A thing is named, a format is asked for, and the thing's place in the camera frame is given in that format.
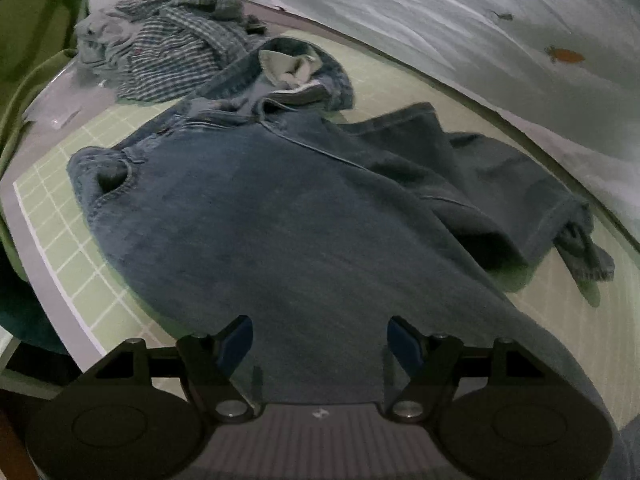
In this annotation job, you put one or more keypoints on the blue denim jeans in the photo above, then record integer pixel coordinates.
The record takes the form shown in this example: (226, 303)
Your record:
(244, 199)

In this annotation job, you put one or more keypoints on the plaid checked shirt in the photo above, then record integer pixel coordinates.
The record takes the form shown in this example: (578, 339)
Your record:
(160, 50)

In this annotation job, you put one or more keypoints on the green fabric chair cover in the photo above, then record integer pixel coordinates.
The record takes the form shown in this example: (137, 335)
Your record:
(37, 40)

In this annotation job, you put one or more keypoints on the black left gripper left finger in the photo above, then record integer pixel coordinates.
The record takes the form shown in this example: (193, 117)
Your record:
(209, 361)

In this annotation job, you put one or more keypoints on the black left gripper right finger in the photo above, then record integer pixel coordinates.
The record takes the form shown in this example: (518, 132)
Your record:
(433, 365)

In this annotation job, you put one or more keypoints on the green grid cutting mat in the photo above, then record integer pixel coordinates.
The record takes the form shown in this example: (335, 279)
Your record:
(93, 310)

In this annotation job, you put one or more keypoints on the white carrot-print bed sheet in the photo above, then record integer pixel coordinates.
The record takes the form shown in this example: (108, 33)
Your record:
(565, 72)

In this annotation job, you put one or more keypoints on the clear plastic bag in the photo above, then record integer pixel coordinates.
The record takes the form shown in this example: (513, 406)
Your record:
(66, 95)

